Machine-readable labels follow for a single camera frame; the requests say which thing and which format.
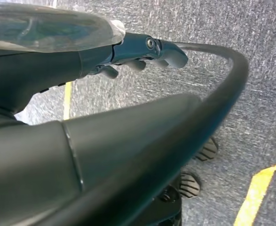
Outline black ribbed robot foot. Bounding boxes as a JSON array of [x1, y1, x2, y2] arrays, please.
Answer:
[[178, 172, 201, 199], [194, 137, 219, 163]]

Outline black robot leg base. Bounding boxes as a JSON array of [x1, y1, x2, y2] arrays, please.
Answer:
[[130, 184, 183, 226]]

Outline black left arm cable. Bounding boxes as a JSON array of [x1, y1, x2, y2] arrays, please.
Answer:
[[34, 42, 249, 226]]

